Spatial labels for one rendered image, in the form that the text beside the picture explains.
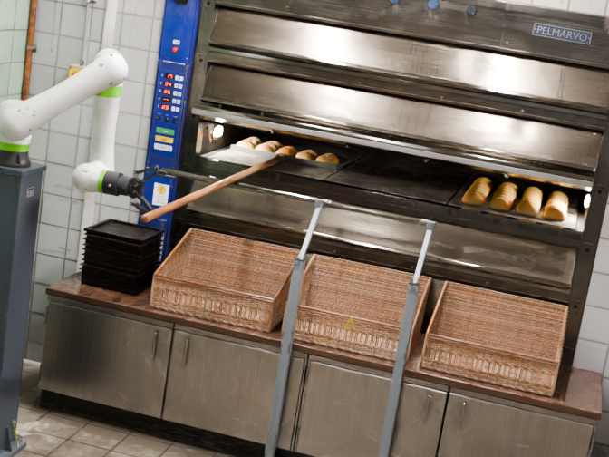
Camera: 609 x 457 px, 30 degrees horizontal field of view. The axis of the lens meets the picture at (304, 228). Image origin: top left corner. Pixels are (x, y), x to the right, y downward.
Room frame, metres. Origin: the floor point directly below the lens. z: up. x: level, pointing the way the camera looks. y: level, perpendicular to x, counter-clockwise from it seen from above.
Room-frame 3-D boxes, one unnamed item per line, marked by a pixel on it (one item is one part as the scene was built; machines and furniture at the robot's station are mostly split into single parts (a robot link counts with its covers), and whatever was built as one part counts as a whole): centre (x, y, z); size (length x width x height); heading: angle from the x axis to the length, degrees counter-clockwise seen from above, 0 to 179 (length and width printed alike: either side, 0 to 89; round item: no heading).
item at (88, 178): (4.29, 0.84, 1.20); 0.14 x 0.13 x 0.11; 77
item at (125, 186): (4.25, 0.68, 1.20); 0.09 x 0.07 x 0.08; 77
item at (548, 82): (5.06, -0.32, 1.80); 1.79 x 0.11 x 0.19; 78
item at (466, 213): (5.08, -0.33, 1.16); 1.80 x 0.06 x 0.04; 78
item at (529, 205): (5.37, -0.98, 1.21); 0.61 x 0.48 x 0.06; 168
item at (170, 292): (4.92, 0.30, 0.72); 0.56 x 0.49 x 0.28; 79
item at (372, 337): (4.79, -0.28, 0.72); 0.56 x 0.49 x 0.28; 79
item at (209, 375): (4.80, -0.15, 0.29); 2.42 x 0.56 x 0.58; 78
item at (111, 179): (4.27, 0.75, 1.20); 0.12 x 0.06 x 0.09; 167
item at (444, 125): (5.06, -0.32, 1.54); 1.79 x 0.11 x 0.19; 78
